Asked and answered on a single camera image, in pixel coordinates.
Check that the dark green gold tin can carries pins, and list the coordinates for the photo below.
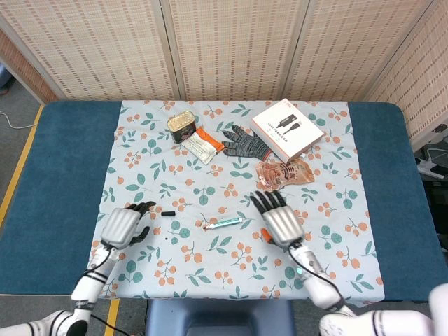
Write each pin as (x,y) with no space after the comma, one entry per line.
(180,124)

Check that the blue table cover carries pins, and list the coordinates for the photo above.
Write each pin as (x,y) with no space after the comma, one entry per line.
(52,196)

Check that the grey knit work glove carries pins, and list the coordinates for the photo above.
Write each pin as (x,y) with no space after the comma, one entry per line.
(246,143)

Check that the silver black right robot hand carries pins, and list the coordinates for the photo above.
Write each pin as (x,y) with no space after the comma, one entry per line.
(281,224)

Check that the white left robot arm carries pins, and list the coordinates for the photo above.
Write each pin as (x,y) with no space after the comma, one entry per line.
(87,290)

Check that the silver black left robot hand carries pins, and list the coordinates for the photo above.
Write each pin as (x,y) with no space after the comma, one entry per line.
(120,225)

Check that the small black cap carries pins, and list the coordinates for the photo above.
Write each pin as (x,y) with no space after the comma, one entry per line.
(168,213)

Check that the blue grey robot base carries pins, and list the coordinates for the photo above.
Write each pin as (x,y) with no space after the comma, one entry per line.
(220,318)

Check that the brown snack pouch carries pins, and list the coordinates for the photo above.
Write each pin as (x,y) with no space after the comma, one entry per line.
(283,173)

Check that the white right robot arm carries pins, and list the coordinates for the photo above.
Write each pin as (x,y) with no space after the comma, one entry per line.
(322,294)

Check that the bamboo folding screen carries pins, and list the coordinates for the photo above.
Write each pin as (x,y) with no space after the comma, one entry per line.
(227,45)

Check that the fruit and leaf pattern tablecloth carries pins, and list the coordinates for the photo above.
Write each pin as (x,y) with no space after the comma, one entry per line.
(227,252)

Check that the white and orange packet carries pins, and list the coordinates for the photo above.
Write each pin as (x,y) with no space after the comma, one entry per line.
(203,145)

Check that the green and white marker body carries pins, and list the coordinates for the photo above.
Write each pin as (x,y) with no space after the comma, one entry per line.
(225,222)

